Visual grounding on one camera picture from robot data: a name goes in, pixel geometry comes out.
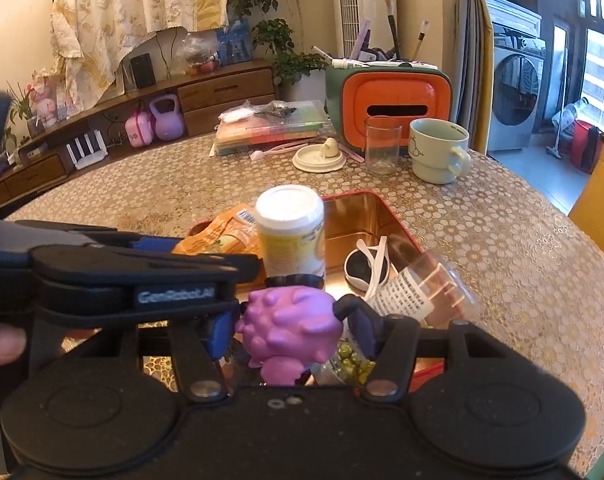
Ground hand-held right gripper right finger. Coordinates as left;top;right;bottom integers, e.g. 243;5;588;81
334;294;490;403

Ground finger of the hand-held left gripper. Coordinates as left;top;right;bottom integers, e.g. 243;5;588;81
2;220;183;256
29;244;261;290

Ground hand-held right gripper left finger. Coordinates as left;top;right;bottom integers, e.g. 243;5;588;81
96;307;240;403

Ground glass jar of gold beads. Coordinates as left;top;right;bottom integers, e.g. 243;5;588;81
309;247;475;388

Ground orange snack packet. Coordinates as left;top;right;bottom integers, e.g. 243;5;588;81
172;203;267;281

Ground white sunglasses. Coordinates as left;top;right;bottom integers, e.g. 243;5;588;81
343;237;393;293

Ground purple spiky toy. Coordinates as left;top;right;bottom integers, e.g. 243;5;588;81
234;274;345;388

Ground red tin box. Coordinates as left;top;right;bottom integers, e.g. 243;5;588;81
187;191;450;388

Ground person's left hand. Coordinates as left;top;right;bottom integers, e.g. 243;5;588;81
0;321;28;367

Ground pink kettlebell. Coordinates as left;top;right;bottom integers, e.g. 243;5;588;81
125;109;156;148

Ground white bottle with yellow label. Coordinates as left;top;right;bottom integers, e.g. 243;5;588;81
254;185;327;291

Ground white router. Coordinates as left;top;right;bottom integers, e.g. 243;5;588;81
64;129;107;170

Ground purple kettlebell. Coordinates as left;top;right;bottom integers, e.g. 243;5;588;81
149;95;186;142

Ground pink plastic spoon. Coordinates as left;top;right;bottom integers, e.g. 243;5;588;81
249;141;313;162

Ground wooden tv cabinet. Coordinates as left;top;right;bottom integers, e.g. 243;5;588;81
0;57;277;211

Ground black speaker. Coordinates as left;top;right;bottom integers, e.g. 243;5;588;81
130;52;157;90

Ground white ceramic lid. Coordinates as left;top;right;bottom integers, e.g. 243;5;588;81
292;137;347;173

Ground pink doll figure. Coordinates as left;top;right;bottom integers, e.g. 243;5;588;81
29;75;67;126

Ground clear drinking glass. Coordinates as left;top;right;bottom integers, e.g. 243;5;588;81
364;116;403;176

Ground pale green mug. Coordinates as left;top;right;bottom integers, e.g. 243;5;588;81
408;119;472;185

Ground small potted orchid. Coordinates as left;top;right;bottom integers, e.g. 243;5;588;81
6;82;45;136

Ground clear plastic bag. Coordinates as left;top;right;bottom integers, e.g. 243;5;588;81
182;32;220;76

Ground blue printed box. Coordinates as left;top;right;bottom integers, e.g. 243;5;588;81
217;19;255;66

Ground cream patterned cover cloth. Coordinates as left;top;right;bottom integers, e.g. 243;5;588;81
49;0;230;111

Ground large green potted plant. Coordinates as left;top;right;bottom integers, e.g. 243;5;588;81
229;0;327;101

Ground green and orange tissue box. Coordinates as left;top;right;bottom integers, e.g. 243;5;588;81
325;60;453;146

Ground white tube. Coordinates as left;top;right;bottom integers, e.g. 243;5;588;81
312;46;373;70

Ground yellow chair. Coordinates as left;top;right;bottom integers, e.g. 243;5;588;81
569;130;604;281

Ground purple plastic stick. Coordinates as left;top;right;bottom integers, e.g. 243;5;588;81
351;19;373;58

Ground white washing machine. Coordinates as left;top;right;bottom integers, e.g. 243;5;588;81
487;0;548;153

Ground clear water jug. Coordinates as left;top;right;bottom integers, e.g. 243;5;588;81
552;99;590;131

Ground white tower air conditioner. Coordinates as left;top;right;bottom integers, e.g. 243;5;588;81
331;0;397;68

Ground light handled paintbrush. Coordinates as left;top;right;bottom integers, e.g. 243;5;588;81
411;20;431;62

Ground dark handled paintbrush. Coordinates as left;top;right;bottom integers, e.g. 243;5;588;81
384;0;401;60

